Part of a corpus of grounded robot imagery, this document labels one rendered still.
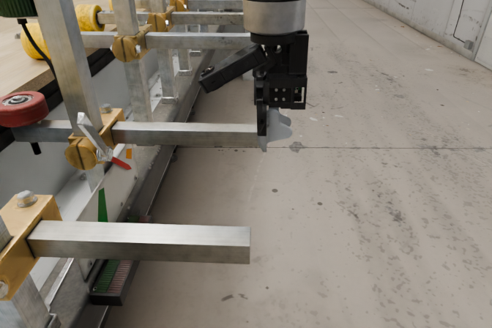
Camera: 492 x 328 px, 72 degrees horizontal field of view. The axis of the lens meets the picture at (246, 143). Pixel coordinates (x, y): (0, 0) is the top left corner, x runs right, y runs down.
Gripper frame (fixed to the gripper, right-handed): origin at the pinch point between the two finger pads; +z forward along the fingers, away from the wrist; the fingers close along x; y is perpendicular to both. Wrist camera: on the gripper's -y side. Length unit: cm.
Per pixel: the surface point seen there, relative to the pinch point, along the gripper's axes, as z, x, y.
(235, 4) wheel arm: -12, 73, -10
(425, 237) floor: 84, 60, 73
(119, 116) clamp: -4.3, 2.7, -26.0
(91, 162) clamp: -1.7, -8.7, -26.8
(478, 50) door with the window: 76, 319, 226
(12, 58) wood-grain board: -9, 24, -59
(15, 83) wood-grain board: -8.7, 8.4, -48.0
